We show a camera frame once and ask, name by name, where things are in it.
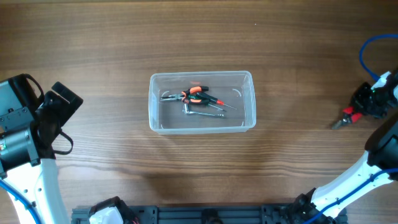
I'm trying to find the red handled pliers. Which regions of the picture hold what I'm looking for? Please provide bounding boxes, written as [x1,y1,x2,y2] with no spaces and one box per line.
[331,106,363,130]

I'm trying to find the orange black needle-nose pliers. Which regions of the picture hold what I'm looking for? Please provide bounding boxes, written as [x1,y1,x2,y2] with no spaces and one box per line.
[161,86,209,103]

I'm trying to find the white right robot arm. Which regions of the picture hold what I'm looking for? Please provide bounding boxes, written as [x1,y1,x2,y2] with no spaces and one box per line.
[284,70,397,223]

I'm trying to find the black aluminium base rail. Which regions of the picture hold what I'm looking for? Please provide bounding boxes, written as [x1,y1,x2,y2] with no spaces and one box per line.
[71,203,348,224]

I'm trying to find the green handled screwdriver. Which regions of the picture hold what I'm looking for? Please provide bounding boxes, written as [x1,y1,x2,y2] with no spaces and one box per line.
[185,95,225,111]

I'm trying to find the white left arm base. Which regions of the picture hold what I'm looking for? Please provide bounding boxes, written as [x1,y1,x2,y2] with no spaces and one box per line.
[88,197,137,224]

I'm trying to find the black red screwdriver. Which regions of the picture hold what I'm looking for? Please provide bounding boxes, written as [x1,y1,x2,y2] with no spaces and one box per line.
[196,92,236,110]

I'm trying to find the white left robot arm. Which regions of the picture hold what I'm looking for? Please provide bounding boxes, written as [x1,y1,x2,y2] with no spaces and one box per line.
[1,73,83,223]

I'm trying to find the silver L-shaped socket wrench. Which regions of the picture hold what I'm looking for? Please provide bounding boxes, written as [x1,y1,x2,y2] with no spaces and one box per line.
[183,104,224,118]

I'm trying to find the clear plastic container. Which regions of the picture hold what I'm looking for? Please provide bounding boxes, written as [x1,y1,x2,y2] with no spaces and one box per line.
[149,71,256,135]

